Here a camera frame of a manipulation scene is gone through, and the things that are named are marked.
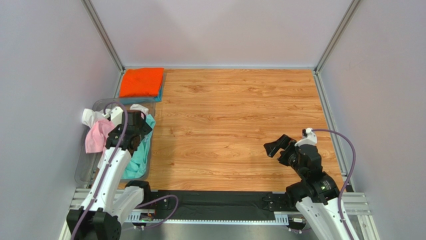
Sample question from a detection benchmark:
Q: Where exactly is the mint green t-shirt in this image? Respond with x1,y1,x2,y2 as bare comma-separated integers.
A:
121,130,154,180

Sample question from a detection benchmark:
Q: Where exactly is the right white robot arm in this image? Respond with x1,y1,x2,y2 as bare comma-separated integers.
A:
263,129,359,240

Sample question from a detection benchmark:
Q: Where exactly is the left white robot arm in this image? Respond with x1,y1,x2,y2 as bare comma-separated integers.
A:
66,110,153,240

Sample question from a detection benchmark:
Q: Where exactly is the clear plastic bin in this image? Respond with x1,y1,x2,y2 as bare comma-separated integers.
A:
75,98,156,185

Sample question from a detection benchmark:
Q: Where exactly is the folded teal t-shirt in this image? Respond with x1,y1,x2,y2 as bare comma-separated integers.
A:
118,73,166,105

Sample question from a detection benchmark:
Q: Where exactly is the pink t-shirt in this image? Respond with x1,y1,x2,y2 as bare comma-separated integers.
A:
85,119,115,154

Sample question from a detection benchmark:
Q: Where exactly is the folded orange t-shirt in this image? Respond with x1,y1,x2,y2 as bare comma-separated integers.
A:
118,67,165,98

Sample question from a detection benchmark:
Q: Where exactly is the white t-shirt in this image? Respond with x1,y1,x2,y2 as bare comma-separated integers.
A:
81,104,150,129

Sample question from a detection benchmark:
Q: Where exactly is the black base mat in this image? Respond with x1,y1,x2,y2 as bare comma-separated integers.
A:
146,190,297,221

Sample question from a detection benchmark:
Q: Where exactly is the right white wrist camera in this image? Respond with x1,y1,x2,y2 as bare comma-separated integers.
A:
295,127,318,147

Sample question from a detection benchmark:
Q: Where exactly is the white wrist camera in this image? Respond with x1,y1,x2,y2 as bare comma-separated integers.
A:
295,127,318,147
102,106,124,127

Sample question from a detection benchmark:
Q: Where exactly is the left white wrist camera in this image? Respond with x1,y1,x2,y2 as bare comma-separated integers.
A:
102,106,124,127

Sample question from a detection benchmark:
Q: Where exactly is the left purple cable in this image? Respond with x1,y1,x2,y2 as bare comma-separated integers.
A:
69,101,179,240

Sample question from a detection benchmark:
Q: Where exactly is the aluminium frame rail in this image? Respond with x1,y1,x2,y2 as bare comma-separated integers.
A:
66,181,371,240

